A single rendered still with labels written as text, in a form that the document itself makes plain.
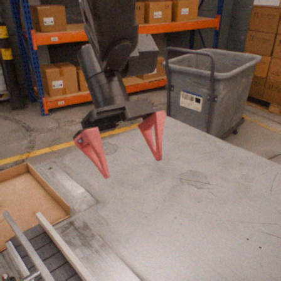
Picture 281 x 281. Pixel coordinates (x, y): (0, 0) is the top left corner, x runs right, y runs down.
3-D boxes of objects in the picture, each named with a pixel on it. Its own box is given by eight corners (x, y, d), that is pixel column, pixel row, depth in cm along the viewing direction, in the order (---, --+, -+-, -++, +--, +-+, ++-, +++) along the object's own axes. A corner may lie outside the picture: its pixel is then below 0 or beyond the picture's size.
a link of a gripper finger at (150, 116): (181, 152, 47) (161, 98, 47) (143, 165, 43) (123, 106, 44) (160, 160, 53) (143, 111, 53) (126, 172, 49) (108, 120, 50)
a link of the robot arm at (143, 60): (89, -5, 40) (113, 44, 38) (157, -6, 46) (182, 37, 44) (75, 54, 51) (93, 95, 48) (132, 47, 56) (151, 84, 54)
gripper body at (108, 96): (153, 108, 47) (138, 64, 47) (95, 121, 42) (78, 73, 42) (136, 120, 52) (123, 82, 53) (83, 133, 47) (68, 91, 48)
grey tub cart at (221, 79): (197, 117, 348) (206, 31, 301) (249, 132, 313) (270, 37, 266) (152, 145, 288) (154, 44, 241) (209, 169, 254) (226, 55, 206)
